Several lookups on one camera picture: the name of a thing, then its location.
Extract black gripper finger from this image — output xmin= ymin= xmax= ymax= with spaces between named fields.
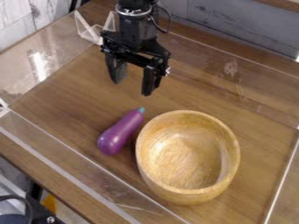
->
xmin=142 ymin=66 xmax=164 ymax=96
xmin=106 ymin=53 xmax=127 ymax=84

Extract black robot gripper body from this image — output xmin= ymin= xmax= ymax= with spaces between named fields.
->
xmin=99 ymin=3 xmax=174 ymax=77

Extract purple toy eggplant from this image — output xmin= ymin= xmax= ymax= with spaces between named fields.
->
xmin=98 ymin=107 xmax=146 ymax=155

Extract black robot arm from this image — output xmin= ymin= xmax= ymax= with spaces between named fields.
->
xmin=100 ymin=0 xmax=171 ymax=96

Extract brown wooden bowl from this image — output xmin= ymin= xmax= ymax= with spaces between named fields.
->
xmin=135 ymin=110 xmax=240 ymax=205

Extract clear acrylic tray walls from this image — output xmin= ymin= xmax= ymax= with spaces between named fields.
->
xmin=0 ymin=17 xmax=299 ymax=224

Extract black clamp with screw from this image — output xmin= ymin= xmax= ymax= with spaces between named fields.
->
xmin=25 ymin=193 xmax=65 ymax=224

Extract clear acrylic corner bracket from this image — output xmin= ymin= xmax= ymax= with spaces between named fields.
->
xmin=73 ymin=11 xmax=116 ymax=46

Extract black cable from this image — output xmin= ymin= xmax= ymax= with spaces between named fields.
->
xmin=0 ymin=194 xmax=36 ymax=224

